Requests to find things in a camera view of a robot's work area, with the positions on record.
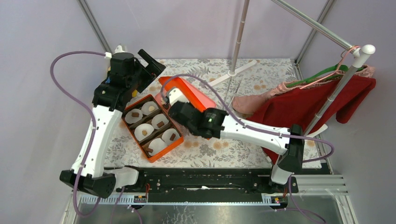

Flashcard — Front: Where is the white clothes rack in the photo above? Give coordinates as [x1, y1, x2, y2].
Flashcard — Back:
[205, 0, 376, 140]

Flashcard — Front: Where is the dark brown chocolate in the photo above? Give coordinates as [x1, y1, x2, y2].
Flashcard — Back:
[157, 121, 165, 128]

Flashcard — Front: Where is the orange box lid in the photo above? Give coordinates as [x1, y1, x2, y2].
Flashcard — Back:
[159, 77, 216, 112]

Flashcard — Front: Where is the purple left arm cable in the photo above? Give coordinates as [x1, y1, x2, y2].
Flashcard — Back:
[50, 51, 124, 224]

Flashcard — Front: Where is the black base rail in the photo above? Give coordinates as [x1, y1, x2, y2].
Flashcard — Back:
[124, 168, 288, 204]

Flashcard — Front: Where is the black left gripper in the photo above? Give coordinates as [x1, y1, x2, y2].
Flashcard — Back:
[126, 49, 164, 92]

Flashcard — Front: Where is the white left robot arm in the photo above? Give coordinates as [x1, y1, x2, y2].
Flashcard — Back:
[59, 49, 166, 198]

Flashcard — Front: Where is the white paper cup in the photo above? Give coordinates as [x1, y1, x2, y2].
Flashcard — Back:
[134, 124, 154, 141]
[147, 138, 167, 156]
[161, 128, 181, 146]
[141, 101, 159, 115]
[124, 109, 143, 124]
[151, 113, 169, 130]

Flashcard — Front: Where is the green hanger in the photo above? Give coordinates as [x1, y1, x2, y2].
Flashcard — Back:
[284, 64, 349, 89]

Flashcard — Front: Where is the dark red garment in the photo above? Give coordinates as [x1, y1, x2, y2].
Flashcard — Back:
[246, 75, 377, 164]

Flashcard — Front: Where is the pink garment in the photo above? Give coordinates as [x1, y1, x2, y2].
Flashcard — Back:
[232, 64, 375, 114]

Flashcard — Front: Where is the orange chocolate box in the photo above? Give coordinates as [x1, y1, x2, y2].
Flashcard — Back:
[121, 95, 184, 163]

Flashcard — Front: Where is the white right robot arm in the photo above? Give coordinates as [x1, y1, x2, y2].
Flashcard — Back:
[168, 101, 304, 192]

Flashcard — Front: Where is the pink tray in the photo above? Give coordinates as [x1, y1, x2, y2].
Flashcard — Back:
[154, 93, 169, 111]

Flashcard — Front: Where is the pink wire hanger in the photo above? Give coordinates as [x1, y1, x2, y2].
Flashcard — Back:
[299, 45, 360, 89]

